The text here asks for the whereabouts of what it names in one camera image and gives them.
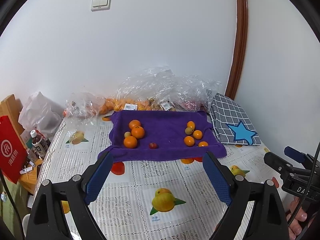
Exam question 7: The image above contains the wooden chair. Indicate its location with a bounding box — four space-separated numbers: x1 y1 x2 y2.
0 94 24 134

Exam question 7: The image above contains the fruit print tablecloth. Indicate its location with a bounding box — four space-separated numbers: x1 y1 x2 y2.
35 112 286 240

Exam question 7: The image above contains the clear crinkled plastic bag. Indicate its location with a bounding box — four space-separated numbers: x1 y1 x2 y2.
170 75 221 112

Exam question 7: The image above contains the white plastic bag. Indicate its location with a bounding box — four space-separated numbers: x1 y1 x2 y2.
18 92 62 140

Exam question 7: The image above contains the purple towel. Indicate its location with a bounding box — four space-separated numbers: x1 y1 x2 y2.
106 110 227 162

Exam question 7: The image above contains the black cable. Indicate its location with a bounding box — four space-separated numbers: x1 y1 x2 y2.
0 169 26 240

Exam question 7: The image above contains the small green-brown kiwi fruit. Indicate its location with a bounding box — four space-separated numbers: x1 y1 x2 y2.
124 132 131 138

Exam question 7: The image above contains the small yellow-green fruit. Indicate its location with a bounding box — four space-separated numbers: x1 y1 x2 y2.
185 127 193 135

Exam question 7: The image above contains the grey checked cloth blue star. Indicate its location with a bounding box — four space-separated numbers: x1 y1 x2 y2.
210 93 261 146

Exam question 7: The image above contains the small clear plastic bag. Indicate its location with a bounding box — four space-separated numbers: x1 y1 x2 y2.
64 92 105 131

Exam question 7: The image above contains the orange with green stem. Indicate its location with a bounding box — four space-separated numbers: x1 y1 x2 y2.
131 126 145 139

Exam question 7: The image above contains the red paper gift bag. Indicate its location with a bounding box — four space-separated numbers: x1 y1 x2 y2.
0 116 27 184

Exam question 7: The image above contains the dark drink bottle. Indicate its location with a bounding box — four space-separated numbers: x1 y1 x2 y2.
30 129 48 159

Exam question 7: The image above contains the person's right hand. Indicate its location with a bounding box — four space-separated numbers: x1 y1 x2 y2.
286 196 311 240

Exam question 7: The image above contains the brown wooden door frame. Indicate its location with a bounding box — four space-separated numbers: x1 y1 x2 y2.
225 0 248 99

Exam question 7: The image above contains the small red fruit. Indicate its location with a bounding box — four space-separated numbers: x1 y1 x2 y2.
149 142 158 149

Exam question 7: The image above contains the small orange kumquat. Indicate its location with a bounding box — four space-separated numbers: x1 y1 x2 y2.
193 129 203 140
187 121 196 131
183 135 195 147
198 141 209 147

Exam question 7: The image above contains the large orange mandarin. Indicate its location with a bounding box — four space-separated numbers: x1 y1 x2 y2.
129 119 141 129

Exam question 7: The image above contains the white wall light switch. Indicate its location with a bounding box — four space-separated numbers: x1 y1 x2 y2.
91 0 111 12

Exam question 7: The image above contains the clear bag of oranges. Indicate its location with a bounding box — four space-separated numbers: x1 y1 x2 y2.
99 67 176 114

